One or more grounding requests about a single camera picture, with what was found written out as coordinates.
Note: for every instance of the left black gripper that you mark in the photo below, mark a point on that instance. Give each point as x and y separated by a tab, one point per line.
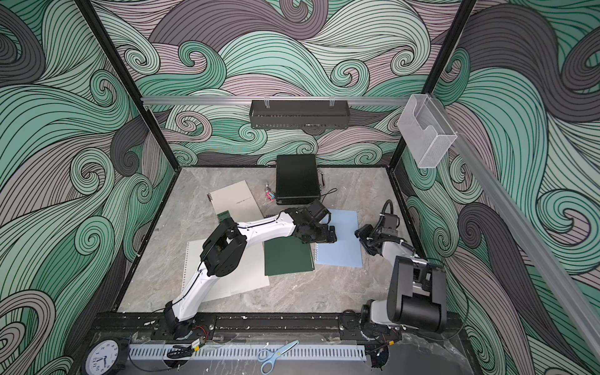
325	230

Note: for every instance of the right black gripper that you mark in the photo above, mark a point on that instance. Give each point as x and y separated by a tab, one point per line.
362	232

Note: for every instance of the light blue spiral notebook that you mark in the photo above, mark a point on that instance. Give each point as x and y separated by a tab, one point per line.
346	251

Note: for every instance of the dark green spiral notebook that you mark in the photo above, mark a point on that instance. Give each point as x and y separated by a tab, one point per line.
285	255

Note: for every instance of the beige spiral notebook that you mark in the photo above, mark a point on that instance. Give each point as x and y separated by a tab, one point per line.
235	201

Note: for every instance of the torn white lined page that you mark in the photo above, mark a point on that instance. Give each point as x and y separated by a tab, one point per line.
194	249

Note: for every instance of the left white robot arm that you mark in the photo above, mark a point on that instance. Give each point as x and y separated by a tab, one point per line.
223	250

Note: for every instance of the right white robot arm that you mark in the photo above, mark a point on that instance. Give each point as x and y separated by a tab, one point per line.
416	296

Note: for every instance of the black case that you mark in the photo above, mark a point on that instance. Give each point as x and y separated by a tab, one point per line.
297	180

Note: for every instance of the blue scissors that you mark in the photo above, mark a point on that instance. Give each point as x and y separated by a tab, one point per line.
268	357

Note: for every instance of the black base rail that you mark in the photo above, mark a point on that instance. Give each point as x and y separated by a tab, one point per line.
220	327

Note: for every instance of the black wall tray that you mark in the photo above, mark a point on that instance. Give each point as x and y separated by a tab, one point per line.
299	114

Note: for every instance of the clear wall holder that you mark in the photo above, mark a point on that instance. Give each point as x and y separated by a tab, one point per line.
426	128

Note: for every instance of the white slotted cable duct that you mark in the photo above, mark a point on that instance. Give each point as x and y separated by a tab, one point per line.
253	352

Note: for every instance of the aluminium rail right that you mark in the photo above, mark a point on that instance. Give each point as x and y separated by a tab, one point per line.
578	308

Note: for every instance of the white wall clock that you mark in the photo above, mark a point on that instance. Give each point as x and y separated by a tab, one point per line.
102	358

